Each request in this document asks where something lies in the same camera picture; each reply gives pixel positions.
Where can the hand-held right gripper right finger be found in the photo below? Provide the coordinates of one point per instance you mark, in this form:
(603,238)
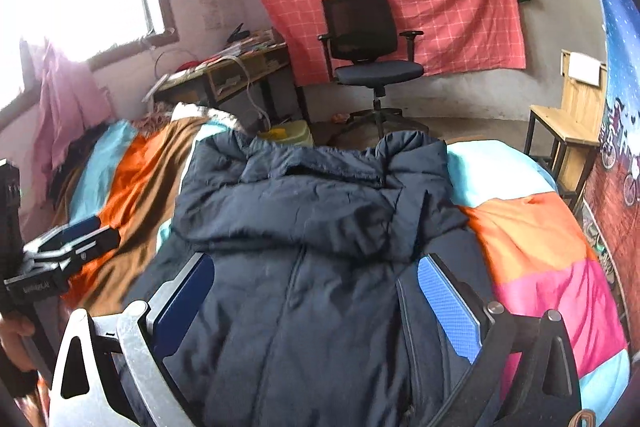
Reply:
(450,307)

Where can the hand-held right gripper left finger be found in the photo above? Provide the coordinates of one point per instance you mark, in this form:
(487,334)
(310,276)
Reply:
(182,307)

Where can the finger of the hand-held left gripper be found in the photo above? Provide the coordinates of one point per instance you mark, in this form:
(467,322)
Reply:
(75,229)
(92,242)

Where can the navy padded jacket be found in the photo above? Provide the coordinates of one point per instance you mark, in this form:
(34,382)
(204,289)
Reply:
(310,257)

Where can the person's left hand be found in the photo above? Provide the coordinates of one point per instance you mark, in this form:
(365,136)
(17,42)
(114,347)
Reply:
(12,342)

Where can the colourful patchwork blanket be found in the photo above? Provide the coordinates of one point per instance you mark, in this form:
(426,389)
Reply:
(540,247)

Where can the pink hanging cloth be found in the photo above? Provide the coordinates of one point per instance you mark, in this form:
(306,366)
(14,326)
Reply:
(65,107)

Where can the blue printed curtain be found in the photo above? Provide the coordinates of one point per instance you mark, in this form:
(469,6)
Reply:
(615,187)

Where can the green plastic bin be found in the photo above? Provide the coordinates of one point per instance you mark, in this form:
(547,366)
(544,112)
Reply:
(292,134)

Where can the wooden chair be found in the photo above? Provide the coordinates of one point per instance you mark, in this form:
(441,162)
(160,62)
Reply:
(570,127)

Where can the wooden desk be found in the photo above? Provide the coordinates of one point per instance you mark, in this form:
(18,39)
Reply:
(235,72)

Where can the white paper sheet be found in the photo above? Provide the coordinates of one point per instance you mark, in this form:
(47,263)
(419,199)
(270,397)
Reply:
(584,68)

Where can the black office chair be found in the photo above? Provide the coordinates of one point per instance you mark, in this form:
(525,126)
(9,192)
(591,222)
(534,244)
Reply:
(357,27)

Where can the white wall calendar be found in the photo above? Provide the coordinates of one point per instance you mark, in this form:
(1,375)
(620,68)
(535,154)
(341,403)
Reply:
(210,12)

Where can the red checked wall cloth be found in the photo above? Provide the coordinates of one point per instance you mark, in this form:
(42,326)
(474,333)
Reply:
(450,7)

